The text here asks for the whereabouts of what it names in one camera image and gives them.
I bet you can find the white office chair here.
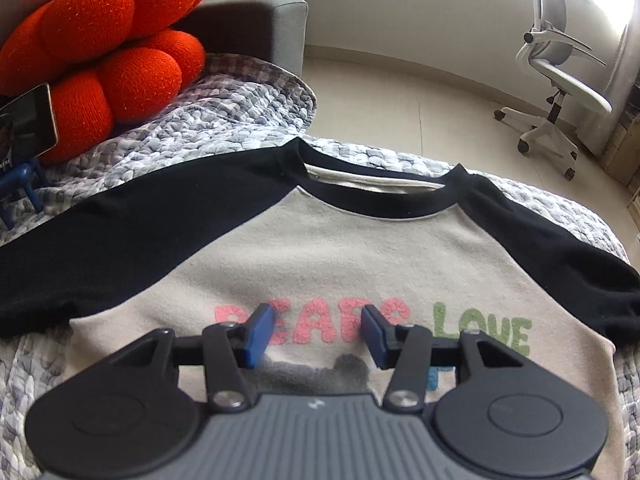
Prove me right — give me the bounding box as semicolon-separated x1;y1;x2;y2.
493;0;614;181

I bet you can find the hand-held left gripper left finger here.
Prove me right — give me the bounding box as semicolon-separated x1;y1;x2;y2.
107;304;275;414

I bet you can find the beige and black raglan shirt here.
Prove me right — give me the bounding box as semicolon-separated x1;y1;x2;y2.
0;136;640;480

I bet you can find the grey checked quilt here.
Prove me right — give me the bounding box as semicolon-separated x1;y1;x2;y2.
0;52;632;480

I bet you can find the grey sofa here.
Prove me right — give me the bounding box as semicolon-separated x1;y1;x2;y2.
175;0;310;81

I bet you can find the smartphone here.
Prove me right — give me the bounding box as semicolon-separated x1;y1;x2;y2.
0;82;60;166

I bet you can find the orange knitted flower cushion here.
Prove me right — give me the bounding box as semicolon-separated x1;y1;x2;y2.
0;0;211;166

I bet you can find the wooden shelf unit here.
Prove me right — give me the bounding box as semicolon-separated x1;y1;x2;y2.
602;105;640;187

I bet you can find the blue phone stand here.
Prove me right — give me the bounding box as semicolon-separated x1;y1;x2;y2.
0;157;44;229

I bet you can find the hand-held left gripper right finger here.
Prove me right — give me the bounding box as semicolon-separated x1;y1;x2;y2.
361;304;534;415

